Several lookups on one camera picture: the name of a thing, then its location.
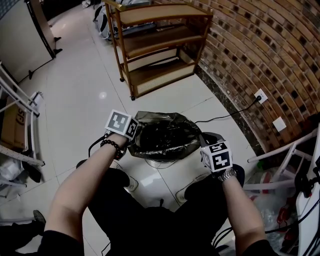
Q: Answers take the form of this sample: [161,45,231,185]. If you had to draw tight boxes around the person's left white shoe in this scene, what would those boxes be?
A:
[109,161,139,193]

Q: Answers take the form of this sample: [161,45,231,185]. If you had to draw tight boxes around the brown cardboard box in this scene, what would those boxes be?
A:
[0,96,29,152]

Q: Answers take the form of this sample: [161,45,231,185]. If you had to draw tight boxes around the black power cable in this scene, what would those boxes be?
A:
[194,96,262,125]

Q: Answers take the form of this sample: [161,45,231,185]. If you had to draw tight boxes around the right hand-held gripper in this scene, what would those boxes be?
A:
[198,132,234,174]

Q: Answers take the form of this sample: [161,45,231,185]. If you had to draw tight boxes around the person's right white shoe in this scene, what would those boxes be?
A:
[175,173,211,204]

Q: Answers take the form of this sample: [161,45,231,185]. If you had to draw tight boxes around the white wastebasket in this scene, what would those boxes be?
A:
[143,158,176,170]

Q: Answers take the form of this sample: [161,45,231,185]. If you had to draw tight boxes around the person's black trousers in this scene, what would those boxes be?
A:
[74,159,247,256]

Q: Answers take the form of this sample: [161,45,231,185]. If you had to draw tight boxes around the wooden shelf cart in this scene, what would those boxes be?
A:
[103,0,214,102]

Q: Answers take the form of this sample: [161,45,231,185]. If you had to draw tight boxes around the dark bead bracelet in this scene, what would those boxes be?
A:
[100,139,124,161]

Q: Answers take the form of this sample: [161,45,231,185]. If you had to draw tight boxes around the white wall socket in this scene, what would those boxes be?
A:
[253,88,269,105]

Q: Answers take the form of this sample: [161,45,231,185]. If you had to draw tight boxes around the white metal frame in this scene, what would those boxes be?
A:
[242,126,320,192]

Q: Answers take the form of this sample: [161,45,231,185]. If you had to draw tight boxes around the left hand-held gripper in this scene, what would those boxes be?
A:
[104,109,140,151]

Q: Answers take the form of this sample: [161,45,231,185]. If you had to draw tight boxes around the white blank wall plate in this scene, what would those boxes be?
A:
[272,116,288,133]

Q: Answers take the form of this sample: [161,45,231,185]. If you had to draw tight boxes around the person's right forearm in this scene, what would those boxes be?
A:
[219,172,267,250]

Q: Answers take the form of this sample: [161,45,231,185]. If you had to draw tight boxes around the white metal rack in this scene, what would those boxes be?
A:
[0,61,46,191]

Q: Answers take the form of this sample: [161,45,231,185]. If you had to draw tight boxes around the person's left forearm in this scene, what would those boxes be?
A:
[43,133,129,245]

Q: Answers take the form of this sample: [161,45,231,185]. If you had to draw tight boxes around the clear plastic bag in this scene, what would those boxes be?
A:
[246,167,301,253]

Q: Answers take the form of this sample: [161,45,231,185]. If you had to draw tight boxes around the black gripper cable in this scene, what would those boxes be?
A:
[87,133,111,159]

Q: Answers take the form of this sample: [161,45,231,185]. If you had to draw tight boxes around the white partition board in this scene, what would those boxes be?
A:
[0,0,63,85]

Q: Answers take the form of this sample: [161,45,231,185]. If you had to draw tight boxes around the silver wristwatch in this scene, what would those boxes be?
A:
[216,168,238,183]

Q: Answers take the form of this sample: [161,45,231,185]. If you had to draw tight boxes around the black trash bag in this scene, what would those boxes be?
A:
[126,110,202,162]

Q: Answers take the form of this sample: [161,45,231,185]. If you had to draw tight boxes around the person's white shoe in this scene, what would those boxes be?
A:
[109,161,139,193]
[175,173,211,204]

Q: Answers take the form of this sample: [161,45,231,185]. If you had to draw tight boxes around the grey backpack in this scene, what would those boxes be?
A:
[92,4,119,42]

